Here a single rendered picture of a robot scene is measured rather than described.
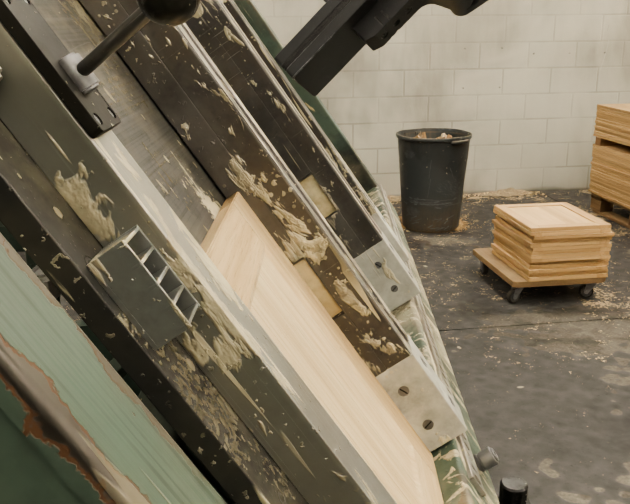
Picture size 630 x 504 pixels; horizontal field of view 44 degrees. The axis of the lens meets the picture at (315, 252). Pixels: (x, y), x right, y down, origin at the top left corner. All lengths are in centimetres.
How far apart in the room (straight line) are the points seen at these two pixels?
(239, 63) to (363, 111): 483
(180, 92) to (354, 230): 62
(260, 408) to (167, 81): 43
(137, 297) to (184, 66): 42
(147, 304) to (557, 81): 626
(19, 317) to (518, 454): 255
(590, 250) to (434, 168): 143
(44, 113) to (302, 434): 28
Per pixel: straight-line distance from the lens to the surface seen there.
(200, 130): 88
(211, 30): 138
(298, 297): 85
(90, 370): 34
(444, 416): 99
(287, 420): 57
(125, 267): 50
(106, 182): 53
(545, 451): 284
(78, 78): 54
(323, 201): 140
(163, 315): 51
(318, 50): 38
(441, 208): 529
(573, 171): 687
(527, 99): 660
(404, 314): 143
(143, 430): 35
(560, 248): 408
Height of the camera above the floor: 142
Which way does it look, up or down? 17 degrees down
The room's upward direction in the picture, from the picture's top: straight up
